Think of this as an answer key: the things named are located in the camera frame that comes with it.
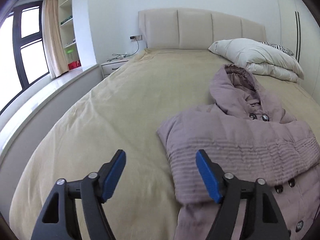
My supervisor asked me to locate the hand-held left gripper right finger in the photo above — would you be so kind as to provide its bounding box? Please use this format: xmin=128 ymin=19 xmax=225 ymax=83
xmin=195 ymin=149 xmax=290 ymax=240

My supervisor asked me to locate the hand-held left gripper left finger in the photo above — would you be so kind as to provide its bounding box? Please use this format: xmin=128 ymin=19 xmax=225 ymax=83
xmin=30 ymin=149 xmax=127 ymax=240

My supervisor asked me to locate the mauve quilted hooded jacket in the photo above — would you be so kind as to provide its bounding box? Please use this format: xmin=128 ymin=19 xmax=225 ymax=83
xmin=157 ymin=64 xmax=320 ymax=240

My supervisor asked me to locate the tan bed cover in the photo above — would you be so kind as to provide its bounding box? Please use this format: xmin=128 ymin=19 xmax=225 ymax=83
xmin=9 ymin=49 xmax=320 ymax=240

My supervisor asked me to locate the white window sill bench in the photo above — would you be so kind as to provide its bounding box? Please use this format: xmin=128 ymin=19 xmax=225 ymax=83
xmin=0 ymin=64 xmax=104 ymax=180

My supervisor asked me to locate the white nightstand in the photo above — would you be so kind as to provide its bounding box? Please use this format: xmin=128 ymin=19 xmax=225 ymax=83
xmin=101 ymin=56 xmax=130 ymax=78

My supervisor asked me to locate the white folded duvet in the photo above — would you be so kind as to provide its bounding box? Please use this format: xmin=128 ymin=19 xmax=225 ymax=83
xmin=208 ymin=38 xmax=305 ymax=85

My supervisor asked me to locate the beige padded headboard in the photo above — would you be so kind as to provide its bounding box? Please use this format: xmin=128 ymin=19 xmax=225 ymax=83
xmin=138 ymin=9 xmax=267 ymax=50

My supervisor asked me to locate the beige curtain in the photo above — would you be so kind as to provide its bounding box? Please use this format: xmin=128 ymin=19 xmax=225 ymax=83
xmin=41 ymin=0 xmax=69 ymax=79

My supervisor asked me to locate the zebra striped pillow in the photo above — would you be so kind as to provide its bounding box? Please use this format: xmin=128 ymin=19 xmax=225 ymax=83
xmin=259 ymin=41 xmax=295 ymax=56

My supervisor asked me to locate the white built-in shelf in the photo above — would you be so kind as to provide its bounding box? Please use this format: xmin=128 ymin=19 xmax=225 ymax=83
xmin=58 ymin=0 xmax=82 ymax=72

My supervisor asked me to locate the black framed window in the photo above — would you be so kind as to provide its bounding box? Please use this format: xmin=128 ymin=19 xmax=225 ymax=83
xmin=0 ymin=0 xmax=50 ymax=115

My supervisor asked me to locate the black cable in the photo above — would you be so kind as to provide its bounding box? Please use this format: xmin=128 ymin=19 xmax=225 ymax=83
xmin=107 ymin=39 xmax=140 ymax=62

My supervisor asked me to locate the cream wardrobe with black handles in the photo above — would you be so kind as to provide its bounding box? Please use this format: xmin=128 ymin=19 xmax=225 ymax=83
xmin=274 ymin=0 xmax=320 ymax=100

